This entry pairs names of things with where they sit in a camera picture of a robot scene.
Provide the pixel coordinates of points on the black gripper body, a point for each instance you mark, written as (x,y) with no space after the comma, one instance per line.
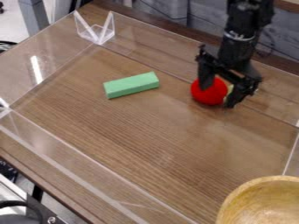
(235,74)

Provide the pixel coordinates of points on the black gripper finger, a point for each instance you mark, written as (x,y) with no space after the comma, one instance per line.
(238,92)
(206,75)

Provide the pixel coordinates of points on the red plush fruit green stem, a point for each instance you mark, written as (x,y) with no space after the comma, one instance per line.
(214,95)

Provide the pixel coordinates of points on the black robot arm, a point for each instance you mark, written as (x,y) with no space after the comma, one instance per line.
(248,17)

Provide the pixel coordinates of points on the green rectangular block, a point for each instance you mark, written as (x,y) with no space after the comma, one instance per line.
(131,85)

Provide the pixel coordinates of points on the wooden bowl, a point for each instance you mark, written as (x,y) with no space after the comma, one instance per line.
(263,201)

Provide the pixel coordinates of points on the grey table leg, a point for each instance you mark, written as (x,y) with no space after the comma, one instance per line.
(34,15)

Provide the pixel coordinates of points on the black metal base device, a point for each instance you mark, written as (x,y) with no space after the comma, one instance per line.
(42,214)

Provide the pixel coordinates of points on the clear acrylic corner bracket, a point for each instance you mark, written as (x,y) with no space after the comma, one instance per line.
(95,33)

